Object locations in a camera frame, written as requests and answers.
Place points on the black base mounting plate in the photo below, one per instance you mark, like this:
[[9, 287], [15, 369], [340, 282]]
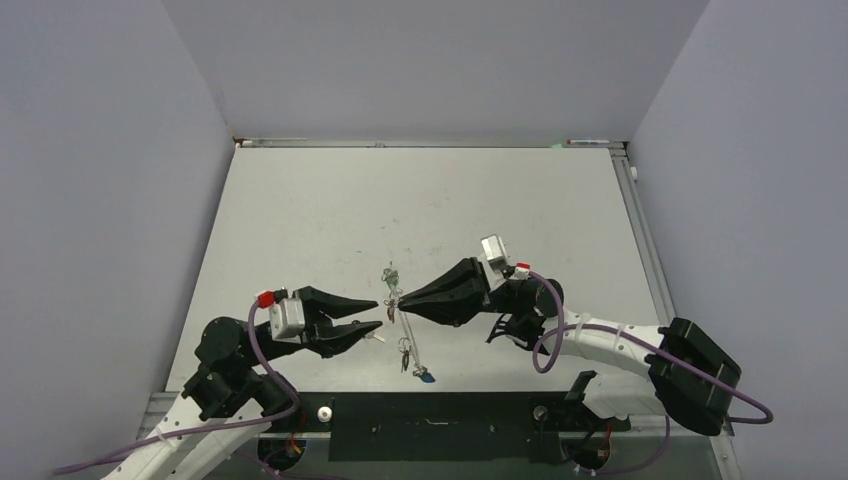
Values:
[[542, 427]]

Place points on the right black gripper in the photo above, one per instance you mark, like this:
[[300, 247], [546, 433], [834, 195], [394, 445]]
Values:
[[455, 297]]

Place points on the aluminium rail back edge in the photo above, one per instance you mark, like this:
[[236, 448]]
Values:
[[466, 143]]

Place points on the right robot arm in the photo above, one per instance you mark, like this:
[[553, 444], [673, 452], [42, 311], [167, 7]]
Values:
[[556, 331]]

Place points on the black headed key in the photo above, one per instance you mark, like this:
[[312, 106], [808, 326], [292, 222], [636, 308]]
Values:
[[375, 336]]

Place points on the aluminium rail right side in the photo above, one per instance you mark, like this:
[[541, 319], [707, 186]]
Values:
[[646, 252]]

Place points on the large grey keyring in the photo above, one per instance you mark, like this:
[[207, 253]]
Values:
[[407, 345]]

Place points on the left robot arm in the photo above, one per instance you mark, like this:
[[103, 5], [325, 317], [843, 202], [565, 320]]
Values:
[[235, 394]]

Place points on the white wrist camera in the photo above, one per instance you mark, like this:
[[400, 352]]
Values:
[[287, 320], [495, 254]]

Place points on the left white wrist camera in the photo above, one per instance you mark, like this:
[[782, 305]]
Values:
[[287, 320]]

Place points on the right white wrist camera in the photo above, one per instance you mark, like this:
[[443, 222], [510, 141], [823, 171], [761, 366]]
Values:
[[495, 254]]

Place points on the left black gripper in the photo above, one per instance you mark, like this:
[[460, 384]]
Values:
[[319, 332]]

